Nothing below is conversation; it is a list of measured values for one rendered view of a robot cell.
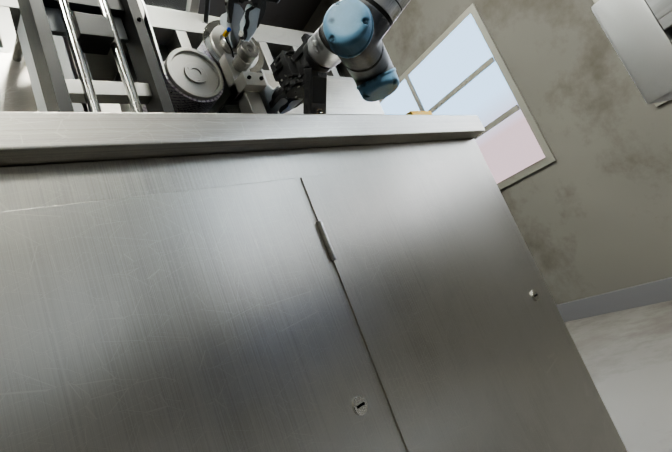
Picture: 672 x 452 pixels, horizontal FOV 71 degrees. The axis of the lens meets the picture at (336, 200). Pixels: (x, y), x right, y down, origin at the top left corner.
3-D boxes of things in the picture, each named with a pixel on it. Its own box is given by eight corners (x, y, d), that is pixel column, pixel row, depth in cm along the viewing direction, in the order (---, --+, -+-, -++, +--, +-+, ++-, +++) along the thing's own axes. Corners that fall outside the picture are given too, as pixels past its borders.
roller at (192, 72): (177, 96, 91) (159, 44, 93) (135, 158, 108) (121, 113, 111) (231, 98, 99) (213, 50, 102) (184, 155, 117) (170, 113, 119)
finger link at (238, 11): (223, 42, 105) (231, -1, 102) (237, 49, 102) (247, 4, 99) (210, 40, 103) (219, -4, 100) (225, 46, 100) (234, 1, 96)
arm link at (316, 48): (354, 58, 95) (324, 54, 89) (340, 72, 98) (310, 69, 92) (340, 27, 96) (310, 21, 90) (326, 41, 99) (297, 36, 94)
